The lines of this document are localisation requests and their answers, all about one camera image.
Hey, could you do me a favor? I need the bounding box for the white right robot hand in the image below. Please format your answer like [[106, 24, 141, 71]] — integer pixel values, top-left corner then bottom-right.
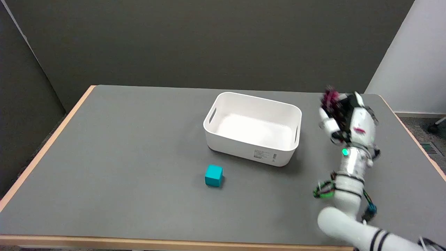
[[318, 91, 380, 147]]

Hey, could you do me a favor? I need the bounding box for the purple grape bunch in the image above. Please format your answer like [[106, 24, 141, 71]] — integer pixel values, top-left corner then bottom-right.
[[321, 88, 340, 111]]

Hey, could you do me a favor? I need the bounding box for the white plastic storage box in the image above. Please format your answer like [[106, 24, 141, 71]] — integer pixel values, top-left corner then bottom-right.
[[203, 92, 302, 167]]

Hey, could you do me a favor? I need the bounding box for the floor vent grille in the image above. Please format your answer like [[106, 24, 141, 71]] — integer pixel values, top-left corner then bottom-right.
[[420, 142, 444, 156]]

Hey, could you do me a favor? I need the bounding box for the teal cube block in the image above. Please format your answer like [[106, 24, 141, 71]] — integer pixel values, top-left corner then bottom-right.
[[205, 165, 224, 188]]

